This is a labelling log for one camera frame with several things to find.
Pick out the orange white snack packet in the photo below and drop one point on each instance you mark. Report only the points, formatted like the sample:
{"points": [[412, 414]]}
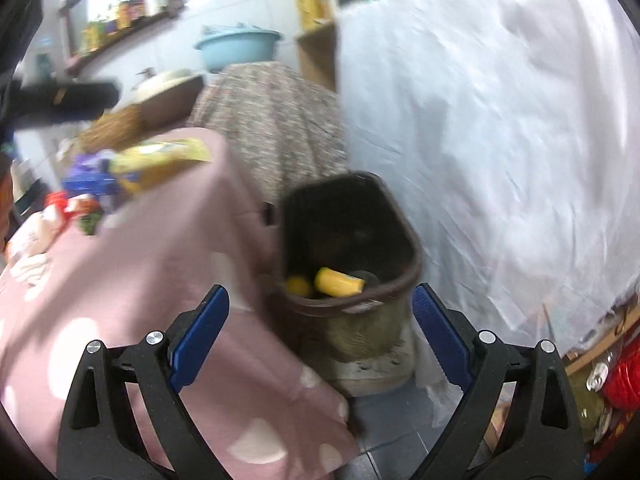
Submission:
{"points": [[35, 237]]}

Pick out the woven wicker basket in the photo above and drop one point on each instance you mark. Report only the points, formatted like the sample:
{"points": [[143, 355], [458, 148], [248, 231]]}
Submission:
{"points": [[115, 127]]}

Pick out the pink polka dot tablecloth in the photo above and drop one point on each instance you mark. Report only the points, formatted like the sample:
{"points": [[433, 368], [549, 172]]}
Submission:
{"points": [[150, 270]]}

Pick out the row of bottles on shelf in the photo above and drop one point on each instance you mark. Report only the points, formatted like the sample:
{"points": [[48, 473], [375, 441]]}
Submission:
{"points": [[120, 17]]}

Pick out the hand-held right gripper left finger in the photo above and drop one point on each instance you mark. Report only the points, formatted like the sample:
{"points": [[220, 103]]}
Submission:
{"points": [[200, 340]]}

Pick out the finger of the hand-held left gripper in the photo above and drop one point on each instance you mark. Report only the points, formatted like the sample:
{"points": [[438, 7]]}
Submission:
{"points": [[65, 102]]}

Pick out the light blue plastic basin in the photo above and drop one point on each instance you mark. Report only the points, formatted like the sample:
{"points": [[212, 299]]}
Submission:
{"points": [[237, 45]]}

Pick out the brown plastic trash bin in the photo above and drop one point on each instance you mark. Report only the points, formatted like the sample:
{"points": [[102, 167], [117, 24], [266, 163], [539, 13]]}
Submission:
{"points": [[350, 220]]}

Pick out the yellow plastic bottle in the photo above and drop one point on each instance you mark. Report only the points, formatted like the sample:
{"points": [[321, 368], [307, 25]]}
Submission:
{"points": [[340, 282]]}

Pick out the white cover cloth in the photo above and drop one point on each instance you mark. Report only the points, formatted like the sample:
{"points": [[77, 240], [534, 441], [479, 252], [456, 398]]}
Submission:
{"points": [[500, 135]]}

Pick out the purple plastic bag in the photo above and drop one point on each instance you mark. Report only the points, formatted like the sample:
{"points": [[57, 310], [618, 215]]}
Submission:
{"points": [[90, 172]]}

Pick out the floral patterned cloth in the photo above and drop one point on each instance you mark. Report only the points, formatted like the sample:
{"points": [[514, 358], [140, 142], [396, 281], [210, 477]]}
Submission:
{"points": [[275, 115]]}

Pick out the wooden crate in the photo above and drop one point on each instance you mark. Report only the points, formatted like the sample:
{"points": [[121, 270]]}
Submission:
{"points": [[600, 332]]}

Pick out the brown container with white lid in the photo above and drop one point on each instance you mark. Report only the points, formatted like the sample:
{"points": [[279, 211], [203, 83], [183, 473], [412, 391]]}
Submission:
{"points": [[167, 92]]}

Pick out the yellow snack packet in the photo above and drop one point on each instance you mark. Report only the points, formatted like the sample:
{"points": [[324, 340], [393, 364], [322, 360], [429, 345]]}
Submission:
{"points": [[155, 162]]}

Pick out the wooden wall shelf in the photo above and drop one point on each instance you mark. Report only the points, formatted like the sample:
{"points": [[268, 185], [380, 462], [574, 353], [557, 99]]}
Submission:
{"points": [[125, 32]]}

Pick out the grey stone base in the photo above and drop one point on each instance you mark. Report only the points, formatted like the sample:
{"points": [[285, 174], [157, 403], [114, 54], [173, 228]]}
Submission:
{"points": [[372, 375]]}

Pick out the red plastic packets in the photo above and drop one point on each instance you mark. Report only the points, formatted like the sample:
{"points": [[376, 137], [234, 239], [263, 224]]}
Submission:
{"points": [[622, 385]]}

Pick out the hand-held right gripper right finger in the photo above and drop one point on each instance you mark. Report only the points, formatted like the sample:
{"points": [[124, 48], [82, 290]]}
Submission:
{"points": [[442, 335]]}

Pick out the yellow round fruit peel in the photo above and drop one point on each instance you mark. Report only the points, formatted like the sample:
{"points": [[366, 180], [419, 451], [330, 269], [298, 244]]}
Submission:
{"points": [[300, 286]]}

